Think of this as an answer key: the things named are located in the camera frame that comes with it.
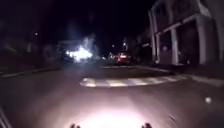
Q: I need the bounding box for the red car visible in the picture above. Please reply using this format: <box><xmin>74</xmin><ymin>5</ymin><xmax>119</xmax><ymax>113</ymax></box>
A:
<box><xmin>113</xmin><ymin>52</ymin><xmax>133</xmax><ymax>65</ymax></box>

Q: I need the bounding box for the striped painted kerb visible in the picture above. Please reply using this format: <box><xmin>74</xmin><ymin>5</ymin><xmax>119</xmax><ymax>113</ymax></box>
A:
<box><xmin>79</xmin><ymin>74</ymin><xmax>191</xmax><ymax>89</ymax></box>

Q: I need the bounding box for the grey asphalt road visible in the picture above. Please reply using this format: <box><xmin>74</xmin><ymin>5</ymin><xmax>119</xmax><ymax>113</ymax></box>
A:
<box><xmin>0</xmin><ymin>64</ymin><xmax>224</xmax><ymax>128</ymax></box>

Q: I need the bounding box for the robot's own part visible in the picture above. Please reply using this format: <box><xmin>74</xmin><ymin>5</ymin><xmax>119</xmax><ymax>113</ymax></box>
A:
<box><xmin>141</xmin><ymin>122</ymin><xmax>153</xmax><ymax>128</ymax></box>
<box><xmin>69</xmin><ymin>123</ymin><xmax>82</xmax><ymax>128</ymax></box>

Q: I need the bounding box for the tall building with pillars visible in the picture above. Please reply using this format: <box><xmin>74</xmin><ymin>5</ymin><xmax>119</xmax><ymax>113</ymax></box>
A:
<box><xmin>147</xmin><ymin>0</ymin><xmax>224</xmax><ymax>67</ymax></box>

